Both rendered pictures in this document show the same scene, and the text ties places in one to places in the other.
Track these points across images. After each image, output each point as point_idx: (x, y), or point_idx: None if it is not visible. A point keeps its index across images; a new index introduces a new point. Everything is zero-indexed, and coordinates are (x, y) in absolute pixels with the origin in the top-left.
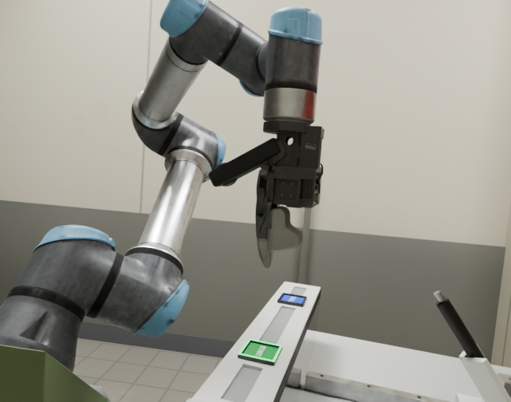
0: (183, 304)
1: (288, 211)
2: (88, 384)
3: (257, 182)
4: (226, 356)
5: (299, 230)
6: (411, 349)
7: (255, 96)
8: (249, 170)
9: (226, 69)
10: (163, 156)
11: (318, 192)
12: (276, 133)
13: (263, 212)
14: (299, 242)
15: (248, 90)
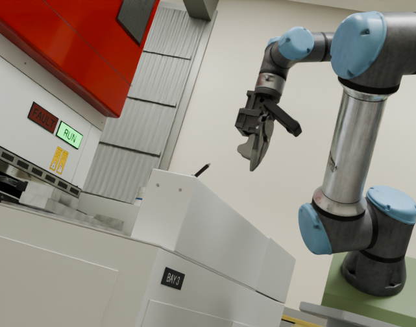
0: (298, 218)
1: (250, 135)
2: (355, 314)
3: (272, 130)
4: (257, 228)
5: (240, 144)
6: (12, 205)
7: (296, 56)
8: (280, 122)
9: (316, 61)
10: (407, 74)
11: (237, 120)
12: (272, 95)
13: None
14: (237, 151)
15: (301, 58)
